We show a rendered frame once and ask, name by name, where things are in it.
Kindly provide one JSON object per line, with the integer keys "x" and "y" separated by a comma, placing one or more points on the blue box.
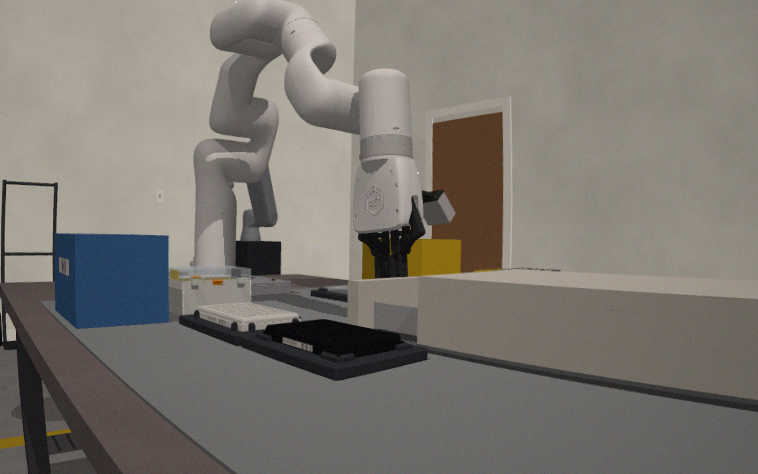
{"x": 111, "y": 280}

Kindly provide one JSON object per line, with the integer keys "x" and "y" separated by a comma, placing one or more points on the yellow bin with label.
{"x": 427, "y": 257}

